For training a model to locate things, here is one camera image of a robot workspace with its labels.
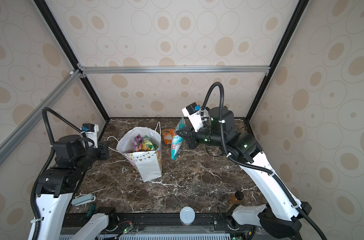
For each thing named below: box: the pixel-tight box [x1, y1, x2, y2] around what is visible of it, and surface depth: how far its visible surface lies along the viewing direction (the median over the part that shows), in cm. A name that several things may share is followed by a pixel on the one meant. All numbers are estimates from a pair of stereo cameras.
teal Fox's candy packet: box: [170, 117, 186, 160], surface depth 60 cm
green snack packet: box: [141, 135, 159, 151], surface depth 80 cm
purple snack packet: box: [134, 133, 143, 152], surface depth 83 cm
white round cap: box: [179, 206, 196, 226], surface depth 73 cm
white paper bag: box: [107, 122, 162, 183], surface depth 80 cm
